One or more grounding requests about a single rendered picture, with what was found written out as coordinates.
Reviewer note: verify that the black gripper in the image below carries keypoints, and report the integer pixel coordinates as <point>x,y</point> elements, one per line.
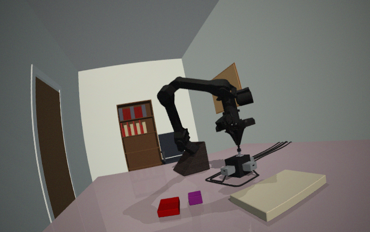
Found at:
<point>236,130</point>

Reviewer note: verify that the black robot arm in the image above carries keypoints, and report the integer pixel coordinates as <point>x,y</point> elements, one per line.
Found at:
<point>217,87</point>

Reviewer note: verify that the beige flat rectangular block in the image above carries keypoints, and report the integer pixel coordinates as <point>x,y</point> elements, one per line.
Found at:
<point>273,196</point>

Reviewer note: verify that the purple cube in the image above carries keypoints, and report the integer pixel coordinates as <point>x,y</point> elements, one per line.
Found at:
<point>195,198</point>

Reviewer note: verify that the red rectangular block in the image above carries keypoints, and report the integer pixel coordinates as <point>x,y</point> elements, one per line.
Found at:
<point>169,207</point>

